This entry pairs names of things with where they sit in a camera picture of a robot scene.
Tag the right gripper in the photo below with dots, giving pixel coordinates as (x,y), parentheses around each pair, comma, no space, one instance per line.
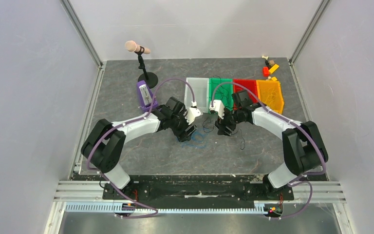
(224,126)

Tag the pink microphone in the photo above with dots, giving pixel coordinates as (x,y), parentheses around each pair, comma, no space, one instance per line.
(132,46)

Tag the red toy block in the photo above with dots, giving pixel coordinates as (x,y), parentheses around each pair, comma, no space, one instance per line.
(265,71)

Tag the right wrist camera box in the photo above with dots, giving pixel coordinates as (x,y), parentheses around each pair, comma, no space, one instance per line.
(217,106)

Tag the black microphone stand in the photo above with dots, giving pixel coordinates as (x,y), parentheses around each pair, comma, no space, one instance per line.
(150,78)

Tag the purple metronome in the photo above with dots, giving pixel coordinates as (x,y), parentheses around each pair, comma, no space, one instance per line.
(145,96)

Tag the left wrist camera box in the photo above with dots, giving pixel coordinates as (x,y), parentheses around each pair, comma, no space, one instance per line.
(192,114)

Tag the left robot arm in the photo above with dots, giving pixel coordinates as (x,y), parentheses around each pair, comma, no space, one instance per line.
(103,146)

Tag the green plastic bin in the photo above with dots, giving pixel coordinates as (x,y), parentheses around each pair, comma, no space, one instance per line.
(223,93)

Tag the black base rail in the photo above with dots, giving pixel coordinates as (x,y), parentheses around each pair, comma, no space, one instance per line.
(202,191)

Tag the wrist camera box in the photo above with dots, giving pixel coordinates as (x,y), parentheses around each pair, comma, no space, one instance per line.
(217,106)
(192,114)

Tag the yellow toy block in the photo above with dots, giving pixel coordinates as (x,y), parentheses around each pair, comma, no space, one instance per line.
(273,68)

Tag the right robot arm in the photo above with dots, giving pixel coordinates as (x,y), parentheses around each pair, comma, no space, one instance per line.
(302,144)

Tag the white plastic bin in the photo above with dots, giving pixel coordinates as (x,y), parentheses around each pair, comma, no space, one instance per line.
(200,87)

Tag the yellow plastic bin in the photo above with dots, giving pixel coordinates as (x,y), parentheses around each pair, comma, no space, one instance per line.
(269,93)

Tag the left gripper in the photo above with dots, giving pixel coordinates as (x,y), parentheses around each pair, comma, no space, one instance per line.
(181,135)

